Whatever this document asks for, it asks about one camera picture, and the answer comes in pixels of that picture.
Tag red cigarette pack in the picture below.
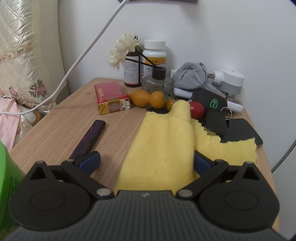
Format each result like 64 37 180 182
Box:
94 81 130 115

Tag white artificial flowers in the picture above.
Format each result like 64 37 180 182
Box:
107 32 139 70

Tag glass reed diffuser bottle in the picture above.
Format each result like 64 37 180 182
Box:
142 67 174 99

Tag black car key fob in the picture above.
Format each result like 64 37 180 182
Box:
204 108 227 136

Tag orange gourd ornament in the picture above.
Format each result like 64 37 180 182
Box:
128 89 176 111

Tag grey crumpled cloth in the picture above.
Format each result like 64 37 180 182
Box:
173 62 226 98

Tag red round ball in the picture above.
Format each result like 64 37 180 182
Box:
190 101 205 120

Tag pink bed sheet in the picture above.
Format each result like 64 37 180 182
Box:
0 98 20 152

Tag white charging cable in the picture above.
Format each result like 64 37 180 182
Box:
0 0 129 115

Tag green plastic container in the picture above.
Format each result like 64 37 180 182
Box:
0 142 25 239

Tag purple black lighter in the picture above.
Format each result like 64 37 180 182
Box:
69 120 106 160

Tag grey wall socket panel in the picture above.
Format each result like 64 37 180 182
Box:
130 0 199 4

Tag black car key case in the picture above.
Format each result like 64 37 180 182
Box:
191 88 227 110

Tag white round device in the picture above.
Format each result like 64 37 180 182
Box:
208 68 245 95

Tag black smartphone on table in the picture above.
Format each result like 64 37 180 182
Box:
221 118 263 148

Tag white cap pill bottle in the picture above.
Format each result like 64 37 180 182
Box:
142 39 167 78

